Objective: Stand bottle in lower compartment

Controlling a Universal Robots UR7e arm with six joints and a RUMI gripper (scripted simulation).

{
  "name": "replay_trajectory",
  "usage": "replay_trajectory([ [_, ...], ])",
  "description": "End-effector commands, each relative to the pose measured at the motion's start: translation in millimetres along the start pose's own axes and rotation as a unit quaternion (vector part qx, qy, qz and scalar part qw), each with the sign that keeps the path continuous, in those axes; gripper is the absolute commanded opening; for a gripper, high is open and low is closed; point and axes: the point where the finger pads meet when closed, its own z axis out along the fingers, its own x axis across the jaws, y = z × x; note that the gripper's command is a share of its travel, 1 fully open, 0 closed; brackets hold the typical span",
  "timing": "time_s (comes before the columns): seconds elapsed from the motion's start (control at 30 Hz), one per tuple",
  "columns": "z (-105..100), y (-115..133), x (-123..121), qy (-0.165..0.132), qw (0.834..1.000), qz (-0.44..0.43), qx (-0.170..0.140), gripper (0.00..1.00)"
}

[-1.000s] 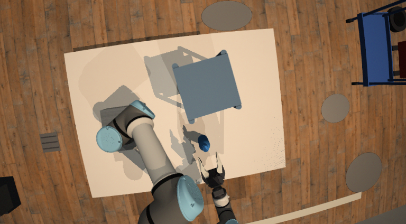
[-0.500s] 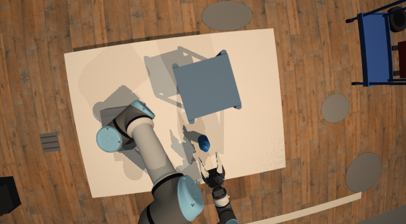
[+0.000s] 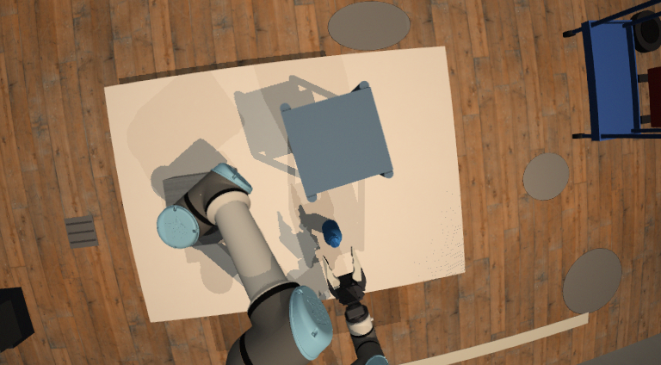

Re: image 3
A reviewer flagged blue bottle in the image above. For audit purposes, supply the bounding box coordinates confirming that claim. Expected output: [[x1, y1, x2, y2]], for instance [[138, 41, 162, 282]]
[[322, 220, 343, 248]]

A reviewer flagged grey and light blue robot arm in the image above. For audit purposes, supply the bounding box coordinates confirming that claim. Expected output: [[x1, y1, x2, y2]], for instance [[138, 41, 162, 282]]
[[157, 163, 388, 365]]

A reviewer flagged dark blue shelving unit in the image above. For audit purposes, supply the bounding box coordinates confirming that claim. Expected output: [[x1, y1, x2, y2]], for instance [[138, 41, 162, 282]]
[[280, 81, 393, 202]]

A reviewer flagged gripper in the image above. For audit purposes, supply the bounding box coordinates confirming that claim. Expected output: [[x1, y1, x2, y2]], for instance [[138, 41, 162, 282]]
[[323, 246, 368, 323]]

